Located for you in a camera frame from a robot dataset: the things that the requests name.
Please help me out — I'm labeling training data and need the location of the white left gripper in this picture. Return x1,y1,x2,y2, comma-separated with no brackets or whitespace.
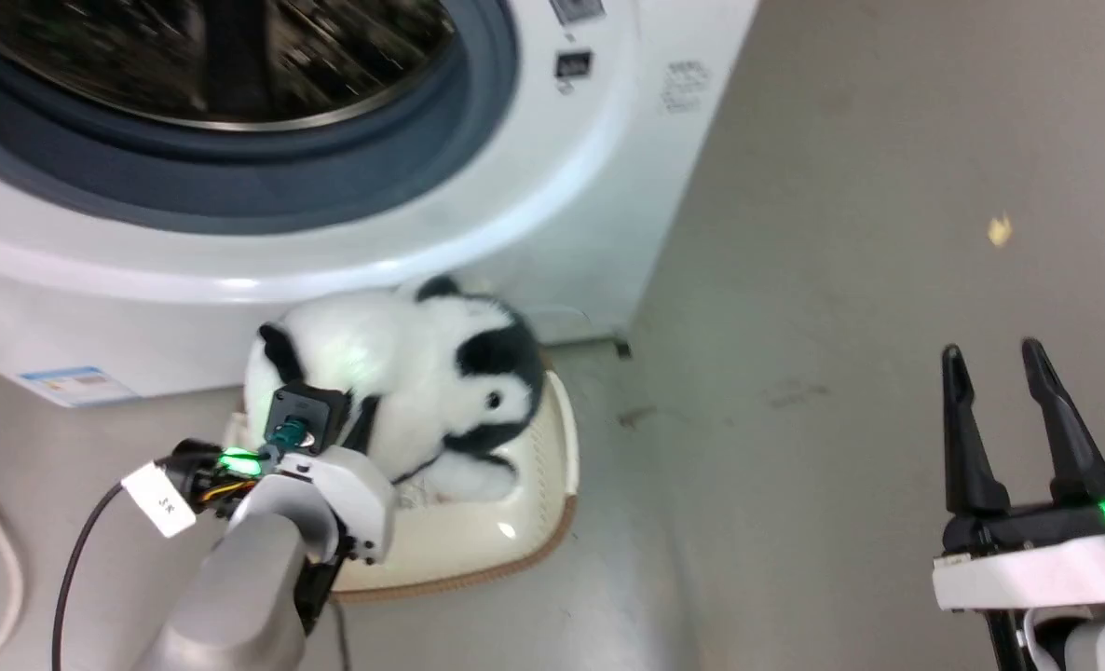
228,393,397,567

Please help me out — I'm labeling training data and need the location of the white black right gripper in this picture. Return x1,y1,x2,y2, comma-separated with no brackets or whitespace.
931,337,1105,613

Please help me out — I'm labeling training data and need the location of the black white plush panda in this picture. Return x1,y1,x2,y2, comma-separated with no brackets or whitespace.
243,274,547,502

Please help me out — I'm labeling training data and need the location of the cream plastic laundry basket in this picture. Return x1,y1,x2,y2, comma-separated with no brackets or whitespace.
222,370,580,599

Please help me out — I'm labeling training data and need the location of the white front-load washing machine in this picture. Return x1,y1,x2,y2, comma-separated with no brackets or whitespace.
0,0,760,409

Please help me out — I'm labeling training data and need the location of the grey rubber door gasket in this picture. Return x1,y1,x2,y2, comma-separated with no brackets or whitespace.
0,0,522,236

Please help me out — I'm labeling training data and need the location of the blue white energy label sticker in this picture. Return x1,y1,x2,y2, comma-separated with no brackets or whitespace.
19,365,141,409

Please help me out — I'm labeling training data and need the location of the stainless steel washer drum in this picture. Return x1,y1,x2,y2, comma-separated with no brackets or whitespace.
0,0,460,132

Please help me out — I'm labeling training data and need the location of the white paper cable tag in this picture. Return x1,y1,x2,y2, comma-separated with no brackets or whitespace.
121,460,198,540

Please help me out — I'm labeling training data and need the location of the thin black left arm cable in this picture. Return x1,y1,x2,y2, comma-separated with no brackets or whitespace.
51,438,237,671

